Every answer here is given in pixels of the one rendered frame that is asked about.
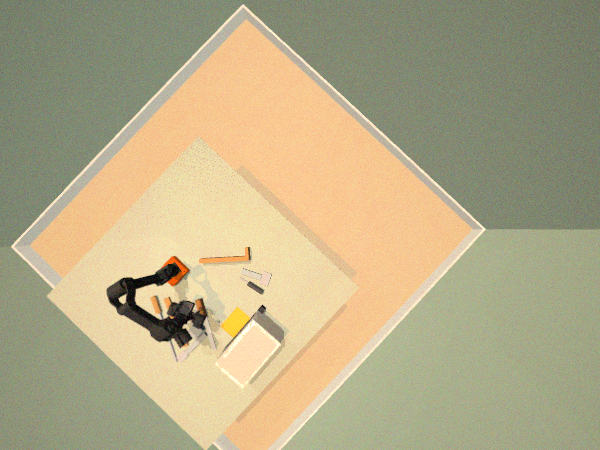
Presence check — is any beige cabinet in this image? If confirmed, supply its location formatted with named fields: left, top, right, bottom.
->
left=214, top=305, right=283, bottom=388

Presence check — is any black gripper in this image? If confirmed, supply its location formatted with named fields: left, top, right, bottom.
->
left=166, top=302, right=206, bottom=329

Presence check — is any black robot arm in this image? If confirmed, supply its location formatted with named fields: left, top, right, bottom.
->
left=106, top=262, right=195, bottom=348

